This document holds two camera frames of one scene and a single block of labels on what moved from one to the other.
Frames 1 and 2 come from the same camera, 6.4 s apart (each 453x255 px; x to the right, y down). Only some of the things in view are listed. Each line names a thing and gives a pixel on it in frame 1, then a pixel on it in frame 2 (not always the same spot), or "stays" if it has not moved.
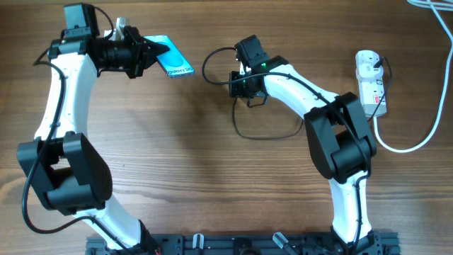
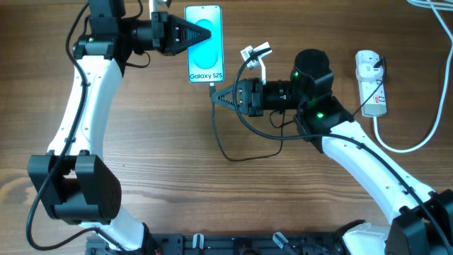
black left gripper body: (127, 54) -> (146, 35)
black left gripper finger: (151, 49) -> (182, 35)
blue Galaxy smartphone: (172, 61) -> (206, 57)
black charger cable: (382, 59) -> (379, 66)
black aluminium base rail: (373, 243) stays
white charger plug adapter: (366, 70) stays
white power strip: (372, 89) stays
